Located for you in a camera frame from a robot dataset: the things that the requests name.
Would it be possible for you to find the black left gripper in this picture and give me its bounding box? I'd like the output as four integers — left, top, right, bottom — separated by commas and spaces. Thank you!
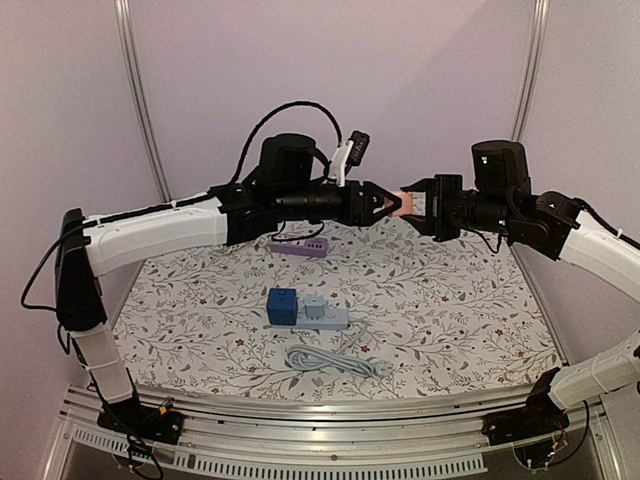
277, 180, 403, 227

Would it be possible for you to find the pink charger cube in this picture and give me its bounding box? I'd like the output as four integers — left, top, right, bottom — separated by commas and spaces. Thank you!
392, 191, 415, 217

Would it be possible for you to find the purple power strip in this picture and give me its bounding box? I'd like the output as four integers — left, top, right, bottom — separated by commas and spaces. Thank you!
268, 237, 329, 258

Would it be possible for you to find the light blue charger plug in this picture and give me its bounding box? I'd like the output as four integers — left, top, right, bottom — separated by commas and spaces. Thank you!
303, 296, 325, 320

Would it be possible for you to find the dark blue cube socket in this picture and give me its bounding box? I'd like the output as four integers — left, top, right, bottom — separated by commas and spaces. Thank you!
266, 288, 298, 327

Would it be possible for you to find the light blue cable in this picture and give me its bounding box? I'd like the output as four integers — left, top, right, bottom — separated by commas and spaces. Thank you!
283, 322, 394, 380

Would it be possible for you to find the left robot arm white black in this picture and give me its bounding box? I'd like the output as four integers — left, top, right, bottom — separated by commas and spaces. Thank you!
45, 131, 402, 434

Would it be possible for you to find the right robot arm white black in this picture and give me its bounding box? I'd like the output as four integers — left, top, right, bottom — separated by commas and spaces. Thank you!
404, 140, 639, 436

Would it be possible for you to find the floral patterned table mat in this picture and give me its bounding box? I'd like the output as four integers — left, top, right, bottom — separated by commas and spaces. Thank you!
114, 218, 564, 402

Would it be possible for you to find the right aluminium frame post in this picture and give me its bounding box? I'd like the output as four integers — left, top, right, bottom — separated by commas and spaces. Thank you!
511, 0, 550, 142

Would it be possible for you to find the aluminium frame post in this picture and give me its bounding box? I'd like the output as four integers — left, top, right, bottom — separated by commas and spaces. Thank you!
114, 0, 172, 202
511, 0, 550, 142

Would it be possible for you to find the front aluminium rail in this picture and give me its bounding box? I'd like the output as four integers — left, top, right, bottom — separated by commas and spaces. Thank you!
42, 384, 621, 480

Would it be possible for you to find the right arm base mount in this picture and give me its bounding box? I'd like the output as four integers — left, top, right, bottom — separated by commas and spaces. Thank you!
481, 400, 569, 446

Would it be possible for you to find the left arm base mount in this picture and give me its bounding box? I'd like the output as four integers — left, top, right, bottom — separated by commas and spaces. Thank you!
97, 398, 185, 445

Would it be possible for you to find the left aluminium frame post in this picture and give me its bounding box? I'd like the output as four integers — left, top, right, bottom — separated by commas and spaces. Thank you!
114, 0, 172, 202

